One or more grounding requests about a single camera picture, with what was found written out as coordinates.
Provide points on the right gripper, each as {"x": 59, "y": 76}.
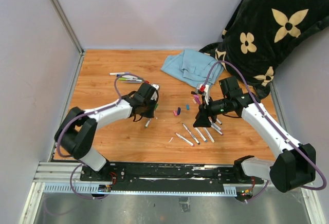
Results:
{"x": 202, "y": 118}

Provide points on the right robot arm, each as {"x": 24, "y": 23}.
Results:
{"x": 294, "y": 161}

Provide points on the aluminium corner post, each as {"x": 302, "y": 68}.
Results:
{"x": 62, "y": 16}

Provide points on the light green marker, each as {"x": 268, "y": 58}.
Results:
{"x": 125, "y": 79}

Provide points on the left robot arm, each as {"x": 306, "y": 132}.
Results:
{"x": 76, "y": 133}

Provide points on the light blue cloth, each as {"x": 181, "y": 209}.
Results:
{"x": 192, "y": 67}

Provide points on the magenta cap marker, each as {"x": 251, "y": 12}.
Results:
{"x": 220, "y": 132}

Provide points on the red pink cap marker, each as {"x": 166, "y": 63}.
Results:
{"x": 184, "y": 139}

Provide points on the navy green marker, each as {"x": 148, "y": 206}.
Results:
{"x": 127, "y": 77}

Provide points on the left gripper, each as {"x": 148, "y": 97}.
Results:
{"x": 150, "y": 114}

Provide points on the dark blue cap marker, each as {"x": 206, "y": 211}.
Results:
{"x": 191, "y": 134}

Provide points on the black floral blanket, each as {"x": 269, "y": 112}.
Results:
{"x": 261, "y": 34}

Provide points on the white slim marker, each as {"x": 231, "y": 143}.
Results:
{"x": 209, "y": 135}

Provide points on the light blue cap marker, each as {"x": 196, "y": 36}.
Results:
{"x": 201, "y": 135}

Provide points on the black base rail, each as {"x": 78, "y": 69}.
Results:
{"x": 165, "y": 177}

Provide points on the pink marker pen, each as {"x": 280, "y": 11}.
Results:
{"x": 214, "y": 124}

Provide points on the green cap marker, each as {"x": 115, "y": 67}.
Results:
{"x": 149, "y": 120}

